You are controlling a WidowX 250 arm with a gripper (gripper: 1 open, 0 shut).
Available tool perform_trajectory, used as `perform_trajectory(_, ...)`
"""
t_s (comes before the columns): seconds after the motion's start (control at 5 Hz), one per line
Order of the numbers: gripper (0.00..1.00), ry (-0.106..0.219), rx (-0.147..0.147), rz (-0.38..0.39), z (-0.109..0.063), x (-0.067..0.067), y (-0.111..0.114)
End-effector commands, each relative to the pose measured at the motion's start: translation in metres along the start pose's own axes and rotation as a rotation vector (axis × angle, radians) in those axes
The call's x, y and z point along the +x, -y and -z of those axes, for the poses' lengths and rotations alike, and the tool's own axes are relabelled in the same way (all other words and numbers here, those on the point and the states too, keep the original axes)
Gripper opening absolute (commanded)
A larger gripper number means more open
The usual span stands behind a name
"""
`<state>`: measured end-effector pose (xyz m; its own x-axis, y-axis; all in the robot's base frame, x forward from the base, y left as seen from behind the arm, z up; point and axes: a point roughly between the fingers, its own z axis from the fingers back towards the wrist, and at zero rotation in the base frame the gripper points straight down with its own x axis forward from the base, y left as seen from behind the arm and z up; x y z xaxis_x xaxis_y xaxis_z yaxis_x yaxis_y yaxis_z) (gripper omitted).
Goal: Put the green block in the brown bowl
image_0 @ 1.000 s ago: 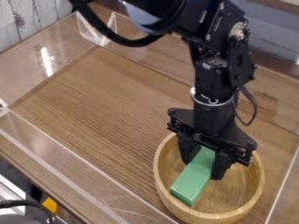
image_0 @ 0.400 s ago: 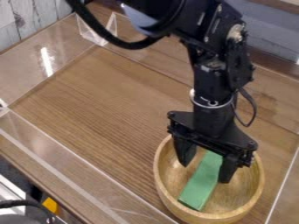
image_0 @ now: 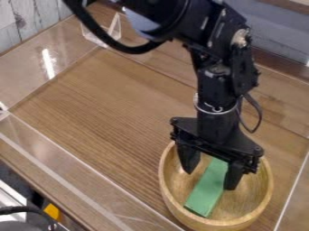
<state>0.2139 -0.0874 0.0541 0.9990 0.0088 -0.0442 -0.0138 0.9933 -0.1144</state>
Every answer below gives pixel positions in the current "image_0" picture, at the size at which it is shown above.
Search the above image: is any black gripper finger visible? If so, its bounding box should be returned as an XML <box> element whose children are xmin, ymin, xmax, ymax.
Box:
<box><xmin>223</xmin><ymin>161</ymin><xmax>246</xmax><ymax>190</ymax></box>
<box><xmin>176</xmin><ymin>143</ymin><xmax>201</xmax><ymax>174</ymax></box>

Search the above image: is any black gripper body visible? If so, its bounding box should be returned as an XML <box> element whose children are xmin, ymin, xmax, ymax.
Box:
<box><xmin>170</xmin><ymin>112</ymin><xmax>265</xmax><ymax>174</ymax></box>

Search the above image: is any green rectangular block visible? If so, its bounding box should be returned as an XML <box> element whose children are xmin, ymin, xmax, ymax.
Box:
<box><xmin>183</xmin><ymin>159</ymin><xmax>229</xmax><ymax>217</ymax></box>

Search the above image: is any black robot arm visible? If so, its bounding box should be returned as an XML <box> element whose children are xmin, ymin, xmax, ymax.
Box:
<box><xmin>63</xmin><ymin>0</ymin><xmax>263</xmax><ymax>190</ymax></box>

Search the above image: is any brown wooden bowl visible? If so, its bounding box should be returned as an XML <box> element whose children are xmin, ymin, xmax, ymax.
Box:
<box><xmin>158</xmin><ymin>143</ymin><xmax>274</xmax><ymax>231</ymax></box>

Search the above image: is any black and yellow device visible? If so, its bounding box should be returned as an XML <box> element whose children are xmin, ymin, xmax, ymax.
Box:
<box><xmin>0</xmin><ymin>192</ymin><xmax>88</xmax><ymax>231</ymax></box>

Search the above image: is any clear acrylic tray wall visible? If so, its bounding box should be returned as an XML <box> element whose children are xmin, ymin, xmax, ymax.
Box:
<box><xmin>0</xmin><ymin>18</ymin><xmax>309</xmax><ymax>231</ymax></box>

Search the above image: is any clear acrylic corner bracket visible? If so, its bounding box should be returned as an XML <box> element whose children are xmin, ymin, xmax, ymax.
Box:
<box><xmin>80</xmin><ymin>13</ymin><xmax>122</xmax><ymax>49</ymax></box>

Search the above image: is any black cable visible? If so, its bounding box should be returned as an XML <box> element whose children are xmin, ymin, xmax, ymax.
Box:
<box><xmin>0</xmin><ymin>206</ymin><xmax>57</xmax><ymax>231</ymax></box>

